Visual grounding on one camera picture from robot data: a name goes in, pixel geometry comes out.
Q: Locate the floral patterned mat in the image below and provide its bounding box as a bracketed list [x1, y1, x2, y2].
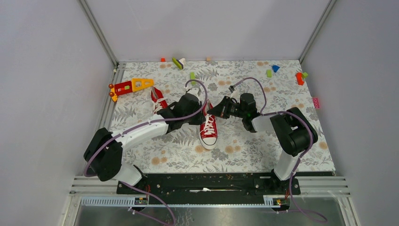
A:
[118, 60, 335, 173]

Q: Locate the orange block right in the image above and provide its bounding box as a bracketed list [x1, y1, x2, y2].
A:
[295, 72, 304, 86]

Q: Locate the pink block at edge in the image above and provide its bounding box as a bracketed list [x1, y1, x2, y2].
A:
[312, 97, 320, 109]

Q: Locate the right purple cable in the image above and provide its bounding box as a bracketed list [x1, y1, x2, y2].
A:
[229, 77, 328, 224]

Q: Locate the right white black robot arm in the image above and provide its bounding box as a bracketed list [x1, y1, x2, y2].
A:
[207, 93, 318, 194]

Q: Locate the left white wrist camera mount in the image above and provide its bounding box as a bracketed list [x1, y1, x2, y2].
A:
[186, 87, 201, 98]

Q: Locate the green purple white block stack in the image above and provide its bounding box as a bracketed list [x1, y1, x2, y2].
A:
[172, 57, 186, 70]

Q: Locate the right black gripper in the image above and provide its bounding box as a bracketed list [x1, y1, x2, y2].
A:
[207, 96, 247, 119]

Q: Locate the purple cable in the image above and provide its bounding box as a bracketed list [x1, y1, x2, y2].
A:
[83, 79, 209, 226]
[229, 77, 328, 224]

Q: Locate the blue triangular block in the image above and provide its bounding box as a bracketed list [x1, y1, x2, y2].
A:
[272, 65, 280, 73]

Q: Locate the green block near centre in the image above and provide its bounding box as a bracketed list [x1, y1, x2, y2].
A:
[190, 72, 196, 86]

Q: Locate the red sneaker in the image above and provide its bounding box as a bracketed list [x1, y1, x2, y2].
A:
[199, 100, 218, 150]
[151, 86, 168, 114]

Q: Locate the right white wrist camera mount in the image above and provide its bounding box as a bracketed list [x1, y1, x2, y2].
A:
[229, 85, 239, 100]

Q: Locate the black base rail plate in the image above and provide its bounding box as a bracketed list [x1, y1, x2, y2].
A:
[135, 172, 288, 205]

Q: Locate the red yellow toy block assembly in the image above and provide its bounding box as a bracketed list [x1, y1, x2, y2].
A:
[108, 78, 154, 102]

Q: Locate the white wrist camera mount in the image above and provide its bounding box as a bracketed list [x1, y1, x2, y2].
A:
[229, 85, 239, 100]
[186, 87, 201, 98]

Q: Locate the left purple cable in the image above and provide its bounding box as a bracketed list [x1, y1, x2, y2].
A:
[83, 79, 209, 226]

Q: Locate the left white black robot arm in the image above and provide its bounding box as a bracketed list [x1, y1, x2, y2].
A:
[84, 90, 204, 194]

